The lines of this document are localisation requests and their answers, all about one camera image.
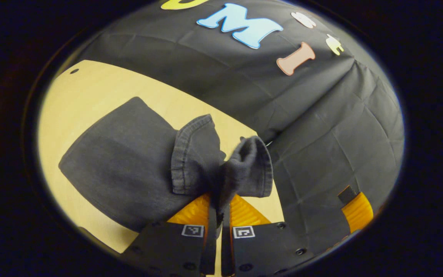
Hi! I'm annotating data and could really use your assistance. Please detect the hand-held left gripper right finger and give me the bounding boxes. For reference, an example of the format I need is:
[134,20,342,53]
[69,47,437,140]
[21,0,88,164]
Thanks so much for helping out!
[221,194,314,277]

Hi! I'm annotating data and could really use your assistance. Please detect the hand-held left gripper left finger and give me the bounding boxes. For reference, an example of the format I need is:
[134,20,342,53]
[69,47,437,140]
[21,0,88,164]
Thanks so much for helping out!
[123,194,217,275]

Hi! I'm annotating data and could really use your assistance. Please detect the black jeans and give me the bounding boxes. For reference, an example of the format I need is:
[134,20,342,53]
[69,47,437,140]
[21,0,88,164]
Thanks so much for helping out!
[58,97,274,233]

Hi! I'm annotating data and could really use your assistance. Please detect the black backdrop cloth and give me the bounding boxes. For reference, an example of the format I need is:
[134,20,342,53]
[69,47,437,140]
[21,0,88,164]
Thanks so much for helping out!
[72,0,405,255]

